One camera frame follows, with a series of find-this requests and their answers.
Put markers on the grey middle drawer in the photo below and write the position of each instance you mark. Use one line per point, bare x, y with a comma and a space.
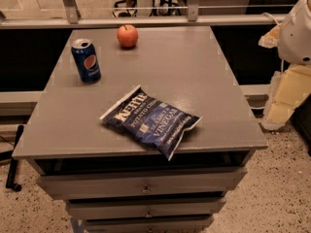
147, 208

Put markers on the grey top drawer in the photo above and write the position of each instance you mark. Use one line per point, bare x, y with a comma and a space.
129, 184

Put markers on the black pole on floor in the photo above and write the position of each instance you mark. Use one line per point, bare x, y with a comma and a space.
10, 183

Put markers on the blue pepsi can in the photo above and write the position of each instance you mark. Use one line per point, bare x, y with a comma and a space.
85, 58

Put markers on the grey drawer cabinet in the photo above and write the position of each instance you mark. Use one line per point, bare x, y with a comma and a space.
183, 67

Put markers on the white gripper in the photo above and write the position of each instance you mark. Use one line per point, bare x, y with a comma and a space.
296, 36

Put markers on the grey bottom drawer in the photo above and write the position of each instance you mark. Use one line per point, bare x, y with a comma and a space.
148, 225

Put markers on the red apple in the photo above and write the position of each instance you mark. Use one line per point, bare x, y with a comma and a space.
127, 36

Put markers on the blue kettle chips bag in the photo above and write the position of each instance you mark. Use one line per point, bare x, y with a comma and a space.
150, 121

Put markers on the grey drawer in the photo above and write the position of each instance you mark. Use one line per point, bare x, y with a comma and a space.
147, 208
129, 184
148, 225

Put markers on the black office chair base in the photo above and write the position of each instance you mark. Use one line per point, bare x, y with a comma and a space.
148, 8

